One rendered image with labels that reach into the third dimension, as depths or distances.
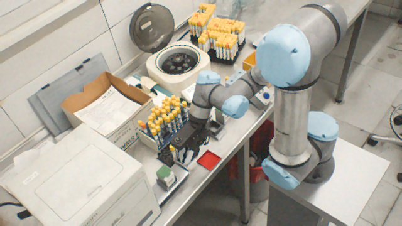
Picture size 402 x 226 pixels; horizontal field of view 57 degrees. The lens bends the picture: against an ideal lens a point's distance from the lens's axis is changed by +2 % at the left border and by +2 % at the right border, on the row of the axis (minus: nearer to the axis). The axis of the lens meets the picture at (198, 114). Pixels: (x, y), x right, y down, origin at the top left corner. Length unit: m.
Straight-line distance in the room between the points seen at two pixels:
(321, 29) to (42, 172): 0.82
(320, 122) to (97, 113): 0.88
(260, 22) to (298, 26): 1.22
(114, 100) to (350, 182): 0.96
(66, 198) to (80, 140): 0.19
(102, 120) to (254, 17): 0.99
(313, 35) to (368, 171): 0.69
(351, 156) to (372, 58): 1.93
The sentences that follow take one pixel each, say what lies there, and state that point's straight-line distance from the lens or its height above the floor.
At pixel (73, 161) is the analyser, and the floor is 1.17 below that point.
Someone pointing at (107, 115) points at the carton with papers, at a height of 0.94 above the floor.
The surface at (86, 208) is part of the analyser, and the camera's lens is 1.01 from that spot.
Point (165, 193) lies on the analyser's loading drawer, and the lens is 1.28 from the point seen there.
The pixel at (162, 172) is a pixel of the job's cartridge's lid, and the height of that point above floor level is 0.98.
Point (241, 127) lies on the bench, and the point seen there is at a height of 0.87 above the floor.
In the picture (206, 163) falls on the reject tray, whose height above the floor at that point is 0.88.
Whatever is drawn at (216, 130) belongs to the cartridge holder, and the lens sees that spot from 1.42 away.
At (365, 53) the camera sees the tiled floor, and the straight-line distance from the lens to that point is 3.27.
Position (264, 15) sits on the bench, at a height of 0.87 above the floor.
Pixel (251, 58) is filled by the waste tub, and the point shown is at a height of 0.95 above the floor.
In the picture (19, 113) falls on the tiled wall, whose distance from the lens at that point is 1.55.
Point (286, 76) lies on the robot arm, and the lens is 0.77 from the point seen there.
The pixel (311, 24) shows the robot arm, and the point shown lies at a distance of 0.79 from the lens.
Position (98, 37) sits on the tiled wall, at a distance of 1.61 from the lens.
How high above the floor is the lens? 2.00
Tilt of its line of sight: 48 degrees down
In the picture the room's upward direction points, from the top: 9 degrees counter-clockwise
